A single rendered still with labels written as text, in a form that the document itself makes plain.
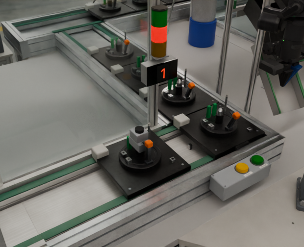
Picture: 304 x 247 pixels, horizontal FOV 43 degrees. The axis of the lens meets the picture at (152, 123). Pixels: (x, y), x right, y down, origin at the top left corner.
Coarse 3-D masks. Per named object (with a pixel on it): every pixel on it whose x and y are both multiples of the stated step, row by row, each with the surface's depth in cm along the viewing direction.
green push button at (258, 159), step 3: (252, 156) 128; (255, 156) 127; (258, 156) 127; (252, 159) 126; (255, 159) 126; (258, 159) 126; (261, 159) 126; (252, 162) 126; (255, 162) 125; (258, 162) 125; (261, 162) 125
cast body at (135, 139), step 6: (138, 126) 120; (132, 132) 119; (138, 132) 118; (144, 132) 119; (132, 138) 120; (138, 138) 118; (144, 138) 119; (132, 144) 122; (138, 144) 119; (138, 150) 120; (144, 150) 120
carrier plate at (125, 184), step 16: (112, 144) 132; (160, 144) 132; (112, 160) 125; (176, 160) 126; (112, 176) 119; (128, 176) 119; (144, 176) 119; (160, 176) 119; (176, 176) 122; (128, 192) 114
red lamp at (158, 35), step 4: (152, 28) 117; (156, 28) 116; (160, 28) 116; (164, 28) 117; (152, 32) 118; (156, 32) 117; (160, 32) 117; (164, 32) 118; (152, 36) 119; (156, 36) 118; (160, 36) 118; (164, 36) 118; (152, 40) 120; (156, 40) 119; (160, 40) 119; (164, 40) 119
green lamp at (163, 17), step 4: (152, 12) 114; (156, 12) 114; (160, 12) 113; (164, 12) 114; (152, 16) 115; (156, 16) 114; (160, 16) 114; (164, 16) 115; (152, 20) 116; (156, 20) 115; (160, 20) 115; (164, 20) 115; (152, 24) 116; (156, 24) 116; (160, 24) 115; (164, 24) 116
